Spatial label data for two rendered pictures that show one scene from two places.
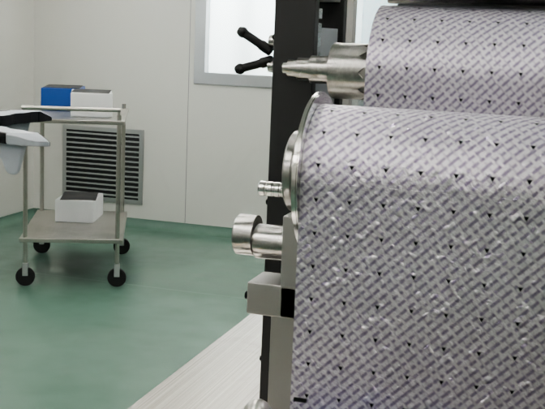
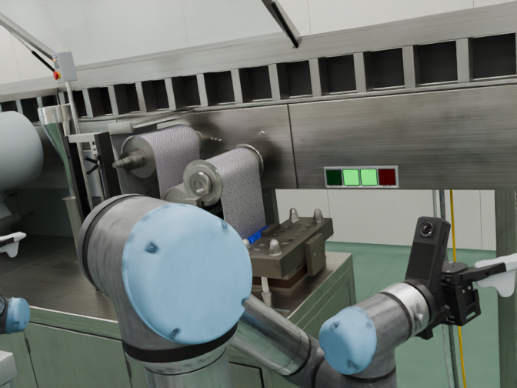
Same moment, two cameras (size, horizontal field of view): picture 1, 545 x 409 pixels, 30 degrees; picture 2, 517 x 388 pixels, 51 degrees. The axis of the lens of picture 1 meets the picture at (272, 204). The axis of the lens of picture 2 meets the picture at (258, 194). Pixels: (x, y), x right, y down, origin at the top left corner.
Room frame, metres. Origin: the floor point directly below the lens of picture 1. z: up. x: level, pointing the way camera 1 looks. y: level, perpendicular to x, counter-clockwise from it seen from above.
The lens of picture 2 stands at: (0.36, 1.50, 1.58)
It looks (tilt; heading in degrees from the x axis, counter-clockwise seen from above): 13 degrees down; 285
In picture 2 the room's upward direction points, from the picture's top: 8 degrees counter-clockwise
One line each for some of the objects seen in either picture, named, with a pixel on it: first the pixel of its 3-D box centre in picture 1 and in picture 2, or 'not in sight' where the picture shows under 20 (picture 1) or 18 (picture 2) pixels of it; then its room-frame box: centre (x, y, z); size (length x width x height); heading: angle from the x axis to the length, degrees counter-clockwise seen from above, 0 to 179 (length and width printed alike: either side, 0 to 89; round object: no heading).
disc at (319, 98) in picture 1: (316, 172); (202, 182); (0.93, -0.04, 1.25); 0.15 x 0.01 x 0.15; 163
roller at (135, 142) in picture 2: not in sight; (163, 150); (1.13, -0.24, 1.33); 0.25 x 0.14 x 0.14; 73
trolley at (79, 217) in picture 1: (77, 180); not in sight; (5.65, 1.10, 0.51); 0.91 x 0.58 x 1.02; 7
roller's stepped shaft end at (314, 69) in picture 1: (307, 69); (120, 163); (1.19, -0.03, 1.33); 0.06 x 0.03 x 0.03; 73
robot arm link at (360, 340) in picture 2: not in sight; (364, 334); (0.41, 0.84, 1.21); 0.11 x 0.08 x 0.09; 50
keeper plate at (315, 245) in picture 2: not in sight; (315, 254); (0.61, -0.13, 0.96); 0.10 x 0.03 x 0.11; 73
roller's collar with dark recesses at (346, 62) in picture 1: (358, 71); (133, 159); (1.17, -0.09, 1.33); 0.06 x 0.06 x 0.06; 73
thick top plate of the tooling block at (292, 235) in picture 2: not in sight; (287, 243); (0.71, -0.14, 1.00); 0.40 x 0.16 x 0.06; 73
